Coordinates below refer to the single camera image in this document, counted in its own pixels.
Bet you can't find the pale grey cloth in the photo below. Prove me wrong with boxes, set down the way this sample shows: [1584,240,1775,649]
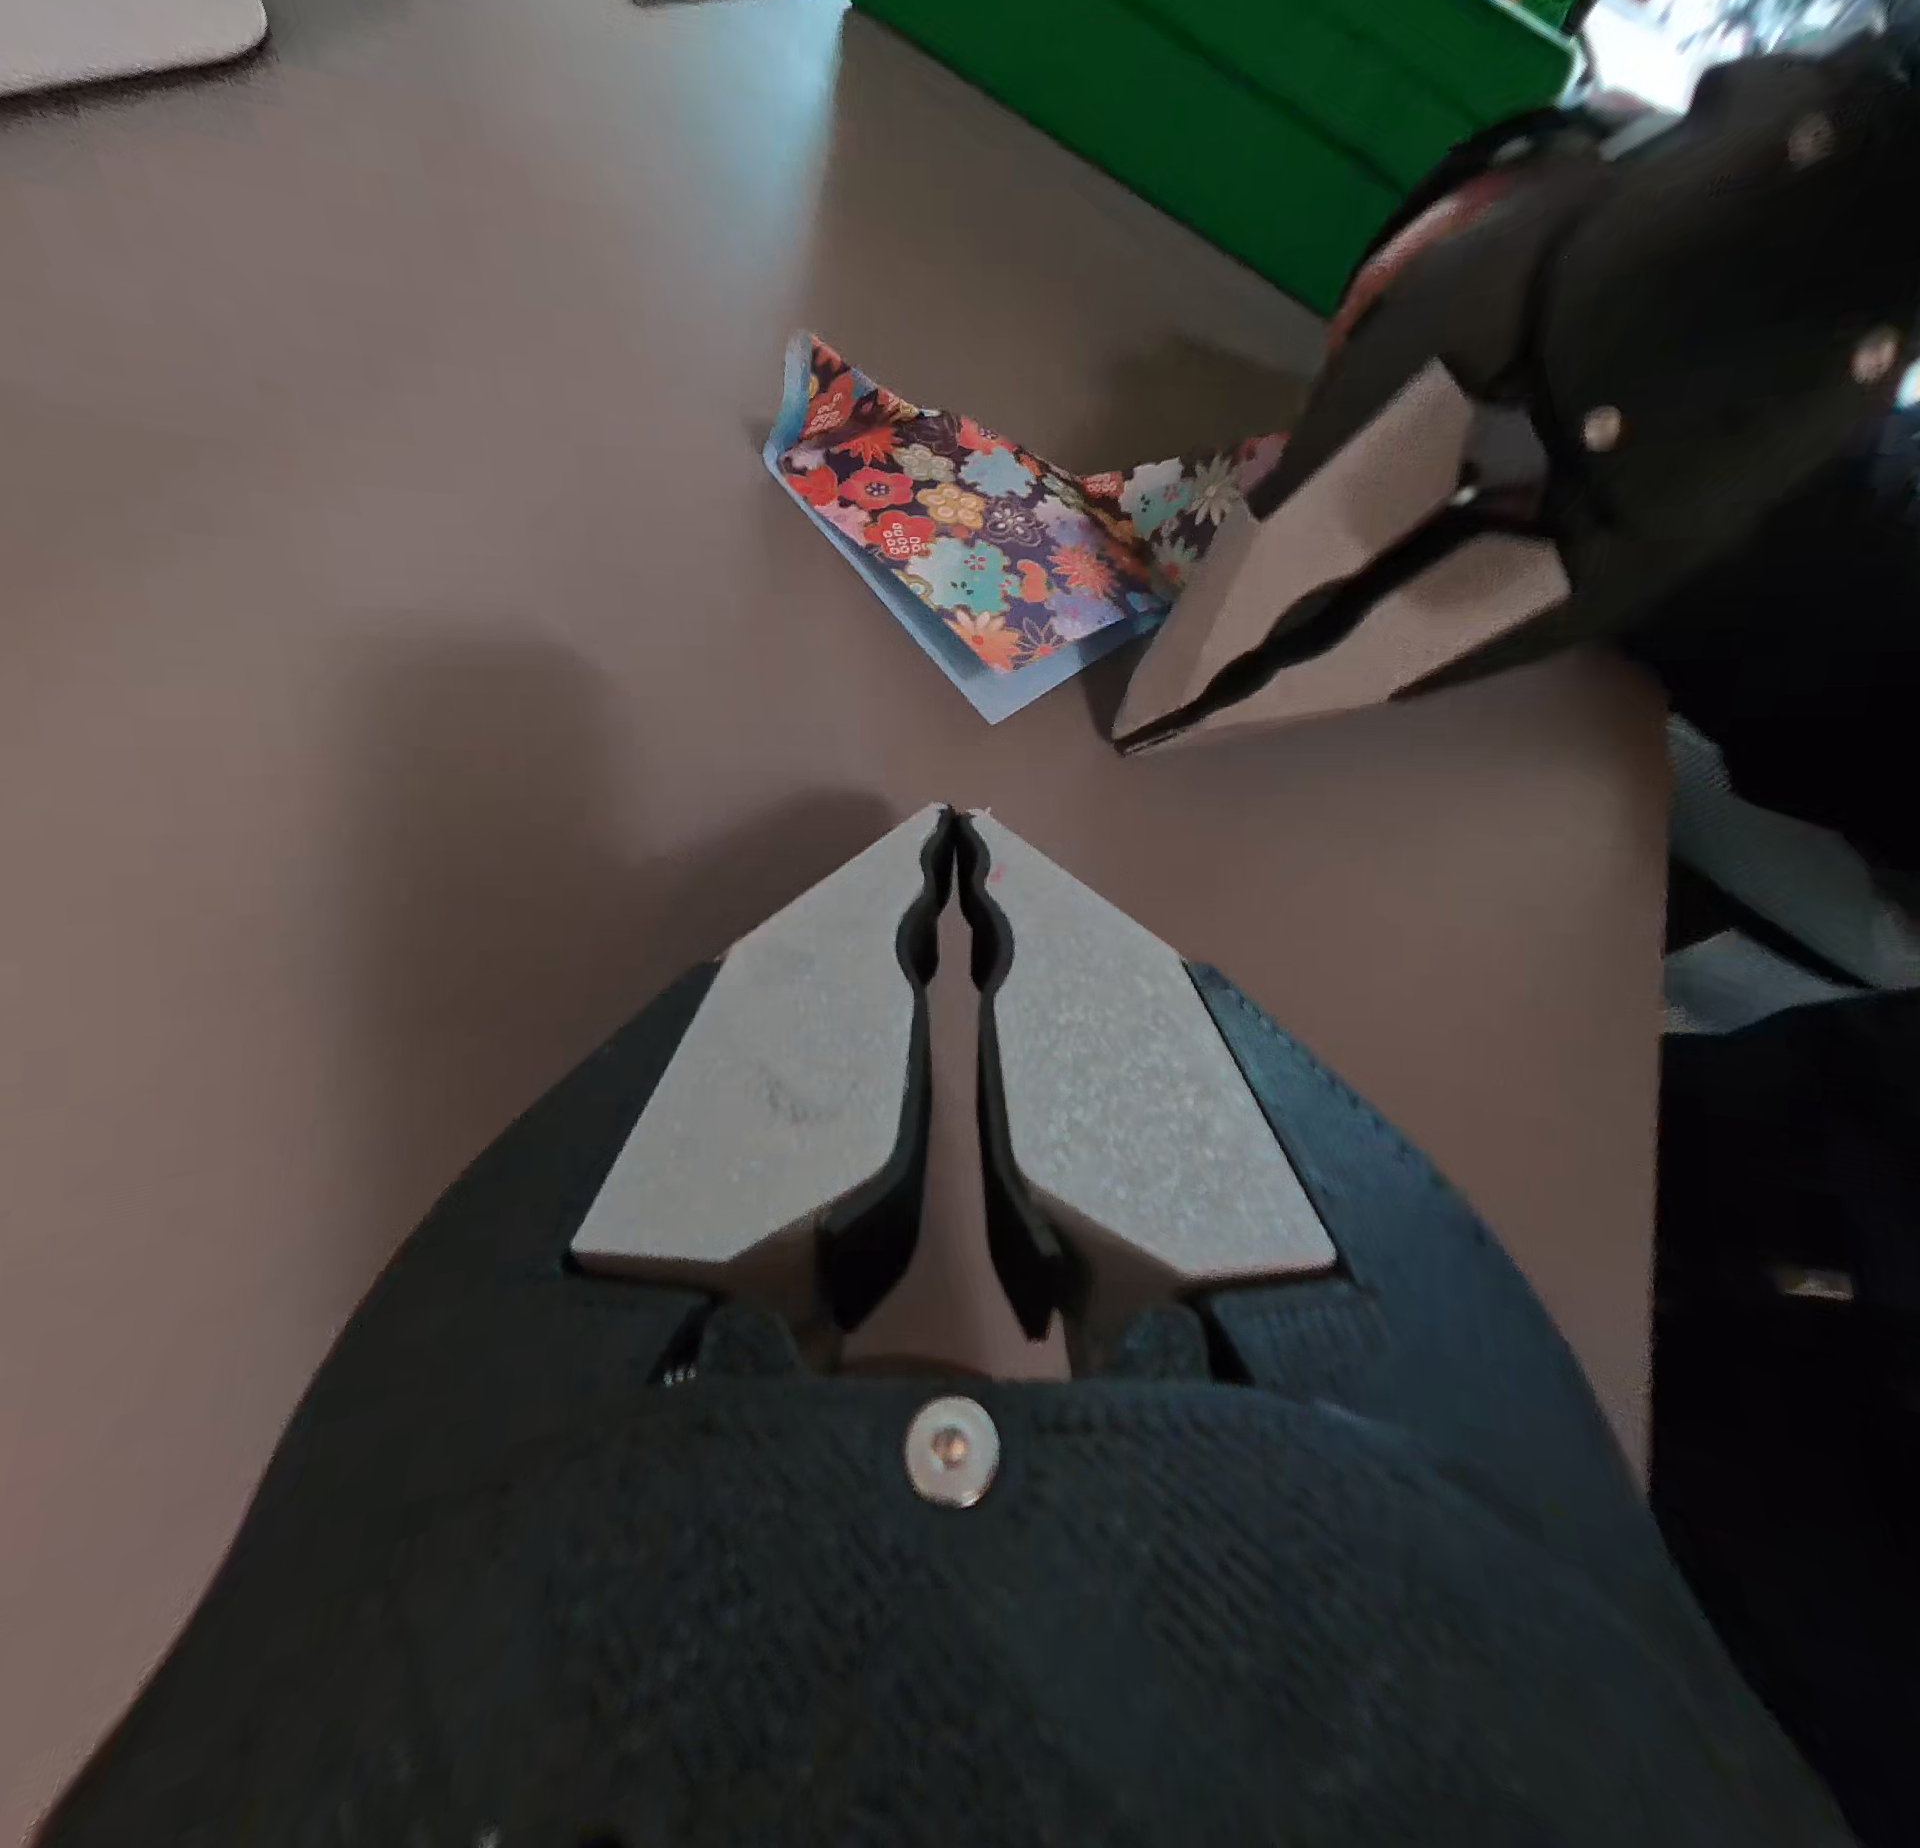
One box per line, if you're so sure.
[1663,717,1920,1044]

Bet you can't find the green box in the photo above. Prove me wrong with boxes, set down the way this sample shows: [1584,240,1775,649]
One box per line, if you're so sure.
[844,0,1580,317]

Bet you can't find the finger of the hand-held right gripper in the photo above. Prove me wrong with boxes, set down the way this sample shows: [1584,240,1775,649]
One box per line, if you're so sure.
[1117,512,1576,760]
[1113,360,1505,740]

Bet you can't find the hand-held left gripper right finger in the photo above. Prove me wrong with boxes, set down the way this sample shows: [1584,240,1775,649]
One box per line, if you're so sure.
[958,804,1340,1376]

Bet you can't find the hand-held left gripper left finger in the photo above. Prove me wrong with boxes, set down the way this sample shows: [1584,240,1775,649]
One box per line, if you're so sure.
[569,802,962,1372]

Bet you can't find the person's dark clothing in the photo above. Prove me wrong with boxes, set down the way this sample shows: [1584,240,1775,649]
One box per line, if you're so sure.
[1648,407,1920,1848]

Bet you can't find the floral origami paper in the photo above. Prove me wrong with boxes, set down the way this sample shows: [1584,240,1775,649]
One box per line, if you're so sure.
[763,330,1295,726]

